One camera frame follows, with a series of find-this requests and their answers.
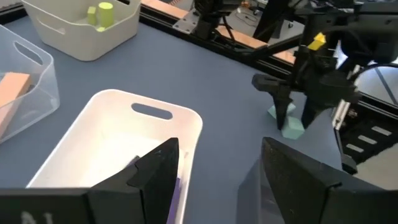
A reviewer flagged yellow-green cylinder block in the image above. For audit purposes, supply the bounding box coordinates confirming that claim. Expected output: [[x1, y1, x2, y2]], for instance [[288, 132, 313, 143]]
[[98, 1, 115, 29]]

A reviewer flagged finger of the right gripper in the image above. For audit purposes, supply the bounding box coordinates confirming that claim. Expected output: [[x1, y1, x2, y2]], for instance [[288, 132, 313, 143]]
[[300, 98, 326, 129], [272, 90, 294, 131]]

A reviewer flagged orange wooden block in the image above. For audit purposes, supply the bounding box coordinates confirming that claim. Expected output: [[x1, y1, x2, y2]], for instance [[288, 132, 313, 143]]
[[0, 72, 32, 138]]

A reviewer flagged tan wooden board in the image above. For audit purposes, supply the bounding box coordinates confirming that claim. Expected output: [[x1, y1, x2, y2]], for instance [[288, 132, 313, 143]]
[[141, 0, 299, 65]]

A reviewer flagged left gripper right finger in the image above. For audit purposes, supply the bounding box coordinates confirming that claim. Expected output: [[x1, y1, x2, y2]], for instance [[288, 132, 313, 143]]
[[237, 136, 398, 224]]

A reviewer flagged yellow block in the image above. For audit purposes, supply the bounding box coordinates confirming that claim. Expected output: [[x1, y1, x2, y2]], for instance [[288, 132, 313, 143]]
[[307, 32, 327, 52]]

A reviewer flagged black table frame rail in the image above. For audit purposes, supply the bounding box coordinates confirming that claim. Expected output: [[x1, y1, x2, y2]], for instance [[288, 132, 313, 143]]
[[138, 12, 398, 110]]

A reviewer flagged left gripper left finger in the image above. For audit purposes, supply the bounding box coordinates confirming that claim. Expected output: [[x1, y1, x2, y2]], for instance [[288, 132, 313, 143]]
[[88, 137, 180, 224]]

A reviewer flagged teal block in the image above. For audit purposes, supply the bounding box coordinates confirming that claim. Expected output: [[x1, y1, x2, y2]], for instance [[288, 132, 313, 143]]
[[280, 115, 306, 141], [267, 101, 297, 121]]

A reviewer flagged grey metal bracket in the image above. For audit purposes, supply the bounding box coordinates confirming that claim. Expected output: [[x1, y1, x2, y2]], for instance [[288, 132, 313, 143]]
[[172, 11, 200, 35]]

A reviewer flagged cream plastic bin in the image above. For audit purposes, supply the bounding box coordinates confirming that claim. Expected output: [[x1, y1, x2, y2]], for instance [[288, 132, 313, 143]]
[[20, 0, 142, 62]]

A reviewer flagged black stand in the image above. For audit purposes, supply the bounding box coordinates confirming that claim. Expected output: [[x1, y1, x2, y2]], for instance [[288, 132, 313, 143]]
[[192, 0, 238, 42]]

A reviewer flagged small yellow-green block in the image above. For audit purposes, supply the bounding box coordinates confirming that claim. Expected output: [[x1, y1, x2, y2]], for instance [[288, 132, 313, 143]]
[[86, 6, 98, 26]]

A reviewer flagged white plastic bin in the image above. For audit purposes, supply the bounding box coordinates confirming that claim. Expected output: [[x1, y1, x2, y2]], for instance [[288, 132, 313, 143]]
[[25, 88, 204, 224]]

